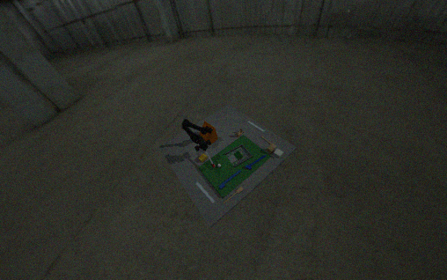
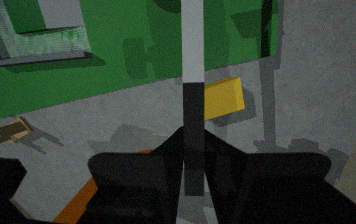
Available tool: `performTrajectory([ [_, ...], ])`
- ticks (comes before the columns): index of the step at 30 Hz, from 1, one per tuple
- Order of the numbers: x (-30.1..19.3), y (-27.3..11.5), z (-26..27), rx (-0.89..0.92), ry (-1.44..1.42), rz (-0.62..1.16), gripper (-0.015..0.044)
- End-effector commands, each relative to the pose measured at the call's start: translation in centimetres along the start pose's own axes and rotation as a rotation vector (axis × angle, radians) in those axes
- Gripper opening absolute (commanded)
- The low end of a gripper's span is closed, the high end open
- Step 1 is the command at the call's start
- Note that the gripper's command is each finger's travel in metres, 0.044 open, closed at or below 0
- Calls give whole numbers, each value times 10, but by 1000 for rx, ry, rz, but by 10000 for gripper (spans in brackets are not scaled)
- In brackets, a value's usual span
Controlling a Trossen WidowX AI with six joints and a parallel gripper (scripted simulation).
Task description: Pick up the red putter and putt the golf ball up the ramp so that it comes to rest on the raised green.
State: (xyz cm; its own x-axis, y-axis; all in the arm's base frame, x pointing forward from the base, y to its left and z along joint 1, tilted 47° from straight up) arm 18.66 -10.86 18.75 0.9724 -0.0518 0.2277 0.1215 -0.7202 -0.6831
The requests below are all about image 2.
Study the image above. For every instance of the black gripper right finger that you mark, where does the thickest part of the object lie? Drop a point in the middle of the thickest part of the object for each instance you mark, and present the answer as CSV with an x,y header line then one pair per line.
x,y
230,172

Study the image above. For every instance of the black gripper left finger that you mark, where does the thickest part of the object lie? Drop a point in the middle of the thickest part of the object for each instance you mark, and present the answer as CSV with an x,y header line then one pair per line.
x,y
161,169

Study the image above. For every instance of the yellow rectangular block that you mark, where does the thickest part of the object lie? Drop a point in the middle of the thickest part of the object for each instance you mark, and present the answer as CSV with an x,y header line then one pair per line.
x,y
223,97

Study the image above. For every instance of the green flat mat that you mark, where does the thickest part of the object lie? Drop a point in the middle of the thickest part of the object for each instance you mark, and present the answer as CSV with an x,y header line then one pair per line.
x,y
132,42

